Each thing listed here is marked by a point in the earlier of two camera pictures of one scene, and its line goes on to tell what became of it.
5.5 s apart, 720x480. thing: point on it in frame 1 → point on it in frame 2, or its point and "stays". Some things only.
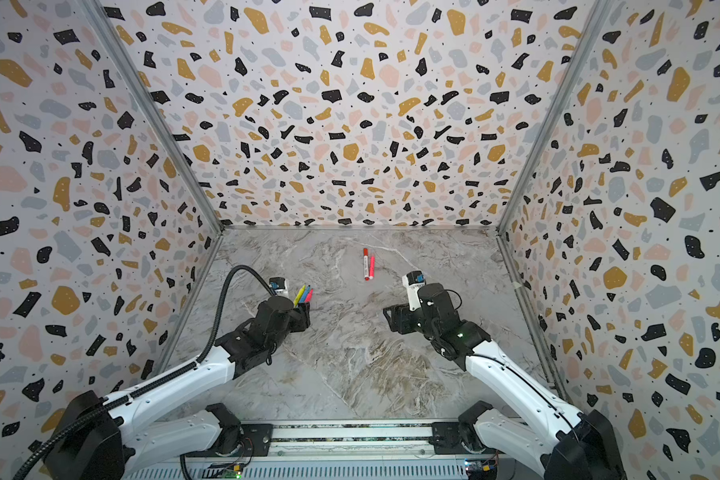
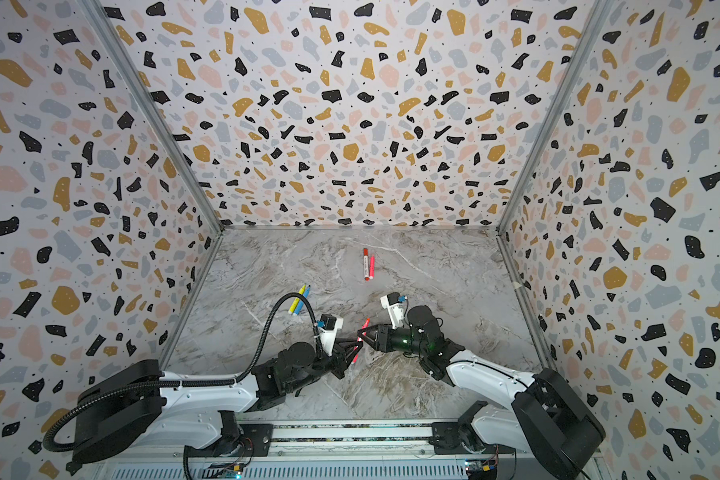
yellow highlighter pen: [299, 295] stays
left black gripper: [300, 315] → [335, 354]
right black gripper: [400, 318] → [381, 336]
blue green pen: [305, 293] stays
